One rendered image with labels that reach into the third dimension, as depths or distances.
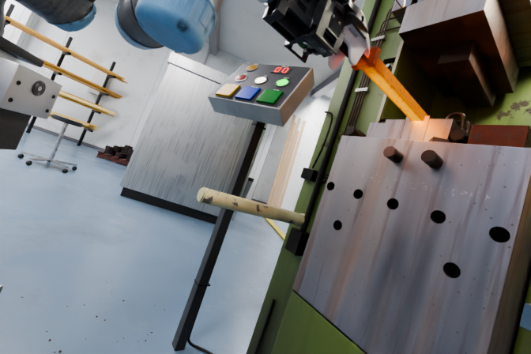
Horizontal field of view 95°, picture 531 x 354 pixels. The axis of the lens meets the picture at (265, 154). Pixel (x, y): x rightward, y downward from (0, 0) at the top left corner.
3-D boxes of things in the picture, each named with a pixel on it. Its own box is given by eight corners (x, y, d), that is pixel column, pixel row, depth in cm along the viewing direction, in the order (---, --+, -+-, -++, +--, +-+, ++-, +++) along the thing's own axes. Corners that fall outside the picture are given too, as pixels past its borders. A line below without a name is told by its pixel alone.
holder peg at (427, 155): (434, 163, 46) (438, 150, 46) (418, 161, 48) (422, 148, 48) (441, 169, 48) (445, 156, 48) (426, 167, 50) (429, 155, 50)
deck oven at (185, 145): (227, 212, 399) (264, 113, 415) (231, 231, 295) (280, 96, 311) (141, 185, 374) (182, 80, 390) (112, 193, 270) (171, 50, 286)
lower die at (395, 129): (444, 150, 54) (453, 115, 55) (363, 143, 70) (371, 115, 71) (487, 193, 78) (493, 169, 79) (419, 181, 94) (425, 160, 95)
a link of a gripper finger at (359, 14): (348, 45, 43) (316, 13, 38) (352, 36, 43) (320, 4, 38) (373, 37, 39) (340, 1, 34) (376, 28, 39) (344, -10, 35)
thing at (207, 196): (200, 205, 67) (206, 187, 68) (193, 201, 72) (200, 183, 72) (304, 229, 93) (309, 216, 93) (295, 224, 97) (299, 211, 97)
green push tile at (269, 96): (273, 103, 84) (283, 90, 88) (255, 99, 87) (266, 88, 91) (274, 107, 85) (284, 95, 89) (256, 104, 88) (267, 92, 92)
